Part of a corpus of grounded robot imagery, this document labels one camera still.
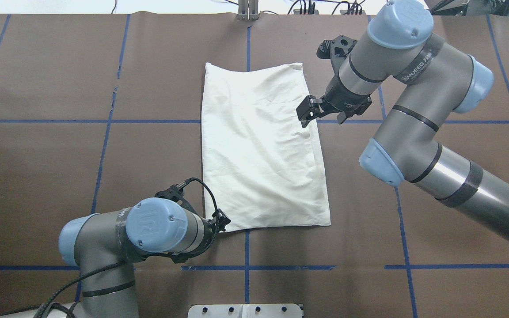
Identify black cables on back desk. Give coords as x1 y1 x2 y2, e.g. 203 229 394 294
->
287 0 365 15

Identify grey metal camera post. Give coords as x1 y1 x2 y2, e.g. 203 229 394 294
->
237 0 260 21

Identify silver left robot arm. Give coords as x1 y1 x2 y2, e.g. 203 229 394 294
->
4 197 230 318

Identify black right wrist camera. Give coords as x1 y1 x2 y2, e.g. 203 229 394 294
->
316 35 357 75

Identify cream long-sleeve cat shirt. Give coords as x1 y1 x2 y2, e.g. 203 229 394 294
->
201 63 331 232

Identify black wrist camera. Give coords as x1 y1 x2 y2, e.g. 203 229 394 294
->
316 35 357 75
154 182 199 216

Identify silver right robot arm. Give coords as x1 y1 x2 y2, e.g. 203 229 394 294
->
296 0 509 241

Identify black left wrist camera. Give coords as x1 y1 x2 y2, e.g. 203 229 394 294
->
154 182 199 216

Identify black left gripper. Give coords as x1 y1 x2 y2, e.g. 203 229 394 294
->
166 209 232 264

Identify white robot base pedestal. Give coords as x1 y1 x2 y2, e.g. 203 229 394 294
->
187 303 305 318

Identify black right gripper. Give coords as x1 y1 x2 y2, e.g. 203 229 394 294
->
296 75 372 128

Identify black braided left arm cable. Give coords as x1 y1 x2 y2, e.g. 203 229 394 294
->
34 177 220 318

